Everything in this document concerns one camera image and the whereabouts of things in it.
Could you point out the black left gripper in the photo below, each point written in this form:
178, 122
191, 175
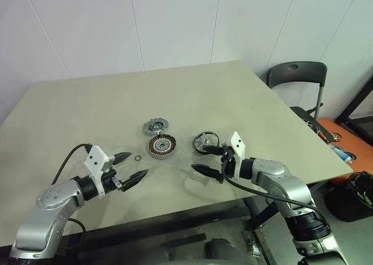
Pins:
112, 180

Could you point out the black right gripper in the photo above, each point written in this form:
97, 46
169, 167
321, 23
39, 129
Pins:
228, 166

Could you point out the black rotor with silver spokes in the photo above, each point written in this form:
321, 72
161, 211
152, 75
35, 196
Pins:
201, 141

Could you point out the grey stator with copper windings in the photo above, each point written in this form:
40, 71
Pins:
154, 153

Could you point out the grey finned motor end cap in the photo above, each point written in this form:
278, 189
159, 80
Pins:
154, 126

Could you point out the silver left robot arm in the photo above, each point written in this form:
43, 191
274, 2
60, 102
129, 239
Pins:
49, 198

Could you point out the black flat bar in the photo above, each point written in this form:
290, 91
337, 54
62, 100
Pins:
186, 240

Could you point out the dark grey rounded shape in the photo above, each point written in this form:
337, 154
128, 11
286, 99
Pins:
218, 252

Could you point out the silver spoked wheel part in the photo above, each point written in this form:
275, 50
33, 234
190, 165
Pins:
307, 122

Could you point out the black folding chair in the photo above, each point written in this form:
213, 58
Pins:
297, 72

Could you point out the small gold wheel part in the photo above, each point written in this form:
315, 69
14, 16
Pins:
337, 137

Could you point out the blue tube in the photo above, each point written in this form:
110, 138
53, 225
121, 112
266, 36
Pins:
341, 153

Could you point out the black waste bin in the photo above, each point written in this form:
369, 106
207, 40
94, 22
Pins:
346, 204

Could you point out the black framed cabinet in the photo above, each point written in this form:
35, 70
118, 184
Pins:
364, 122

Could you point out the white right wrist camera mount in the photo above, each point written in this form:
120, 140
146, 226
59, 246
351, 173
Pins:
236, 144

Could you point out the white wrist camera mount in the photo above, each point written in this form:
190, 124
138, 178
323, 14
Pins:
236, 144
94, 157

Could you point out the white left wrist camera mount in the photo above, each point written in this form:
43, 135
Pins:
94, 157

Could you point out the black table frame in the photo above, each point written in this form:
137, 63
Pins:
262, 215

